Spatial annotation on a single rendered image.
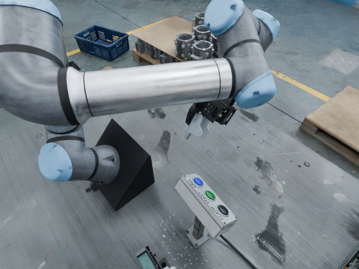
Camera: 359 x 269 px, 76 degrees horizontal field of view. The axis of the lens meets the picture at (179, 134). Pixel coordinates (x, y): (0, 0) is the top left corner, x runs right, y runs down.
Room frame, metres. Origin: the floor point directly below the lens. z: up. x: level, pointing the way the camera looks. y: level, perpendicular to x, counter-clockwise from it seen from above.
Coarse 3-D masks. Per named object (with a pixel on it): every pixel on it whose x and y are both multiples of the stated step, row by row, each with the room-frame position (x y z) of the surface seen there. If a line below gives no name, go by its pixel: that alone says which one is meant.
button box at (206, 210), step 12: (180, 180) 0.32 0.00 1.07; (192, 180) 0.32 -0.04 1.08; (180, 192) 0.30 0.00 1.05; (192, 192) 0.29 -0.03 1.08; (204, 192) 0.29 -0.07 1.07; (192, 204) 0.26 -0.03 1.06; (204, 204) 0.25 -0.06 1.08; (216, 204) 0.26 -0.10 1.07; (204, 216) 0.23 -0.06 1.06; (216, 216) 0.22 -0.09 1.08; (228, 216) 0.23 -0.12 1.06; (216, 228) 0.20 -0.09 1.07; (228, 228) 0.21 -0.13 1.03
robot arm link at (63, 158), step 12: (48, 144) 0.44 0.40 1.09; (60, 144) 0.45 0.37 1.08; (72, 144) 0.46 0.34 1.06; (84, 144) 0.49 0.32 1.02; (48, 156) 0.41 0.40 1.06; (60, 156) 0.40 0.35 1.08; (72, 156) 0.42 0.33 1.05; (84, 156) 0.44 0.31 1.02; (48, 168) 0.39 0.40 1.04; (60, 168) 0.38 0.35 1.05; (72, 168) 0.39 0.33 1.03; (84, 168) 0.41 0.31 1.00; (60, 180) 0.37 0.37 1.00; (72, 180) 0.39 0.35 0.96
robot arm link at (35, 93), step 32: (0, 64) 0.29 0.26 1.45; (32, 64) 0.30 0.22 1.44; (160, 64) 0.35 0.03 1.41; (192, 64) 0.35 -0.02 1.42; (224, 64) 0.35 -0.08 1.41; (256, 64) 0.36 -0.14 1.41; (0, 96) 0.26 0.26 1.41; (32, 96) 0.26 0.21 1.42; (64, 96) 0.27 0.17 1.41; (96, 96) 0.28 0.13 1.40; (128, 96) 0.29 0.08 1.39; (160, 96) 0.30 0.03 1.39; (192, 96) 0.31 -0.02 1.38; (224, 96) 0.33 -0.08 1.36; (256, 96) 0.32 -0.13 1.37
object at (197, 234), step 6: (198, 222) 0.26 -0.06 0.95; (192, 228) 0.29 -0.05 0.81; (198, 228) 0.25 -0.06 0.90; (204, 228) 0.29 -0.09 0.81; (186, 234) 0.27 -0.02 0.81; (192, 234) 0.27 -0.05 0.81; (198, 234) 0.25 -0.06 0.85; (204, 234) 0.27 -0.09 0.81; (192, 240) 0.25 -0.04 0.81; (198, 240) 0.25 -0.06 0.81; (204, 240) 0.25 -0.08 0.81; (198, 246) 0.23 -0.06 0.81; (240, 252) 0.21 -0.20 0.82; (246, 258) 0.19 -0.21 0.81; (252, 264) 0.17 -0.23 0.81
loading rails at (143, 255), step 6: (138, 252) 0.18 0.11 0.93; (144, 252) 0.18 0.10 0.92; (150, 252) 0.18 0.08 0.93; (138, 258) 0.17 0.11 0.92; (144, 258) 0.17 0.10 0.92; (150, 258) 0.17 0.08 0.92; (144, 264) 0.15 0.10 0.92; (150, 264) 0.15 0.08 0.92; (156, 264) 0.15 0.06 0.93; (162, 264) 0.17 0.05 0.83; (168, 264) 0.17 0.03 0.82
